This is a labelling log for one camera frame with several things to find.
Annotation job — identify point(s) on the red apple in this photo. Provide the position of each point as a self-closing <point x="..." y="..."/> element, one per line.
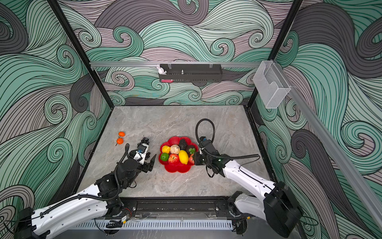
<point x="173" y="158"/>

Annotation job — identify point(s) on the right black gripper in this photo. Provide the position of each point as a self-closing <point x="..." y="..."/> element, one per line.
<point x="197" y="158"/>

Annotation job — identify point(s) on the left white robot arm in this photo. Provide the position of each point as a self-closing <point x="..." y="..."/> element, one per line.
<point x="101" y="199"/>

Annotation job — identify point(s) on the black wall shelf tray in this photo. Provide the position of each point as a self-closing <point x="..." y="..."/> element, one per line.
<point x="197" y="73"/>

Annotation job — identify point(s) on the aluminium wall rail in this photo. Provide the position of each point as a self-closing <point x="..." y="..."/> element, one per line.
<point x="365" y="193"/>
<point x="95" y="64"/>

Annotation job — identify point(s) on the yellow bell pepper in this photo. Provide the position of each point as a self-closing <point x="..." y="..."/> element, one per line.
<point x="166" y="149"/>

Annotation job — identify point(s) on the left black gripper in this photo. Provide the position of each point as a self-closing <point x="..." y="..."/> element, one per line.
<point x="148" y="166"/>

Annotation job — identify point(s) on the dark mangosteen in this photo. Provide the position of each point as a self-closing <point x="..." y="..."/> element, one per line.
<point x="190" y="149"/>

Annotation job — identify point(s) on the yellow lemon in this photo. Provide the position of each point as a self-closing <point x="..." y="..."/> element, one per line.
<point x="183" y="157"/>

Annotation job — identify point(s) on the pale cream pear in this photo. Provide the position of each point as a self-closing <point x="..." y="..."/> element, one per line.
<point x="175" y="149"/>

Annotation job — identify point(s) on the white slotted cable duct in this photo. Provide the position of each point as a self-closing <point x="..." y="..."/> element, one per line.
<point x="197" y="224"/>

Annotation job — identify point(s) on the black grape bunch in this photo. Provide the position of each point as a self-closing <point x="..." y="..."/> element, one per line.
<point x="145" y="140"/>

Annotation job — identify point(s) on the aluminium wall rail right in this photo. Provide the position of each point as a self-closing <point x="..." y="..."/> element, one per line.
<point x="365" y="193"/>

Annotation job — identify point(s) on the green lime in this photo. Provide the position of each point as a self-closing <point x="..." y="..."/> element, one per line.
<point x="164" y="157"/>

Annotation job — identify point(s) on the dark avocado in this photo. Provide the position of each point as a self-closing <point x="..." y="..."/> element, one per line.
<point x="183" y="144"/>

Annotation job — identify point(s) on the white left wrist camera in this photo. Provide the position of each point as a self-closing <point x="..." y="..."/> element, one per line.
<point x="137" y="156"/>

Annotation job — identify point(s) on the clear plastic wall holder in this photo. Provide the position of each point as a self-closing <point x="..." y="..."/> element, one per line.
<point x="271" y="83"/>

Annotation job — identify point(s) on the aluminium wall rail back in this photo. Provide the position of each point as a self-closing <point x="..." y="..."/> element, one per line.
<point x="95" y="64"/>

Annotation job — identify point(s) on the red strawberry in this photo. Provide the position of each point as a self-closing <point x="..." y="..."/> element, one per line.
<point x="191" y="159"/>

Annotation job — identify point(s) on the red flower-shaped fruit bowl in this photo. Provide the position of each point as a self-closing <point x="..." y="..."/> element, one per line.
<point x="177" y="166"/>

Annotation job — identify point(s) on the pink item in tray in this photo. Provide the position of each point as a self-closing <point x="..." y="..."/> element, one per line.
<point x="166" y="81"/>

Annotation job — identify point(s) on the small white rabbit figurine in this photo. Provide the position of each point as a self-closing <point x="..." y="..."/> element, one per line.
<point x="161" y="70"/>

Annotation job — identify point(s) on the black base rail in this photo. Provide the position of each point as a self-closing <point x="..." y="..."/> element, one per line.
<point x="179" y="206"/>

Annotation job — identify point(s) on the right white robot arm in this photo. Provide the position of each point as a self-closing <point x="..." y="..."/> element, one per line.
<point x="259" y="188"/>

